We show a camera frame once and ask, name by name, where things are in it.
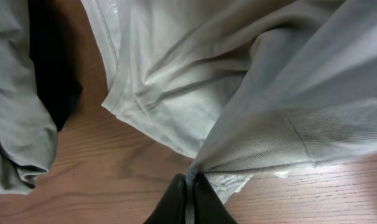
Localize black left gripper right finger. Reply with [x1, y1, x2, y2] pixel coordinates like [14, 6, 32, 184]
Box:
[193, 174, 237, 224]

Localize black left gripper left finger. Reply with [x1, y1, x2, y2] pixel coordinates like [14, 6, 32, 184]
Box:
[144, 174, 187, 224]

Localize white t-shirt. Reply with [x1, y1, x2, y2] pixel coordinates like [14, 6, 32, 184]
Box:
[81, 0, 377, 205]

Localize folded khaki shorts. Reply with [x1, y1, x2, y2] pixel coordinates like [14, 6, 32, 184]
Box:
[0, 0, 57, 195]

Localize dark garment under shorts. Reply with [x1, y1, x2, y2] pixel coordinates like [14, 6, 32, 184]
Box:
[28, 0, 82, 131]

